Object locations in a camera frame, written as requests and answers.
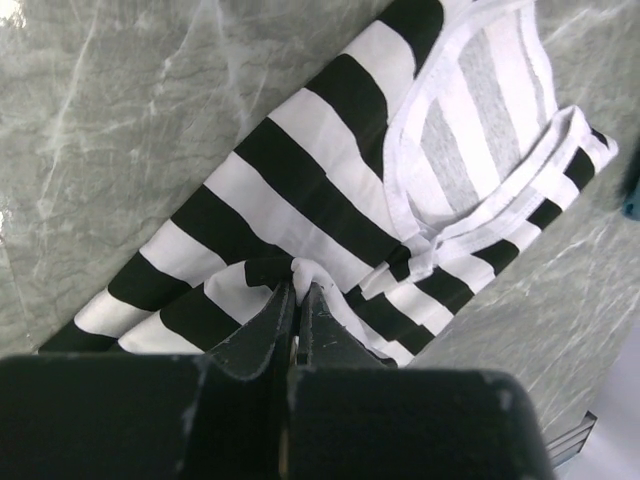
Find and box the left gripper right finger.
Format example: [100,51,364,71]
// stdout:
[285,285,553,479]

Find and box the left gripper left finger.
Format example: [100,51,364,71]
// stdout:
[1,283,295,479]

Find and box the black white striped top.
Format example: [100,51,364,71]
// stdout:
[42,1,618,367]

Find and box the teal tank top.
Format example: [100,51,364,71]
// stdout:
[621,172,640,221]

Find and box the aluminium rail frame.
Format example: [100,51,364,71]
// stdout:
[547,411,598,464]

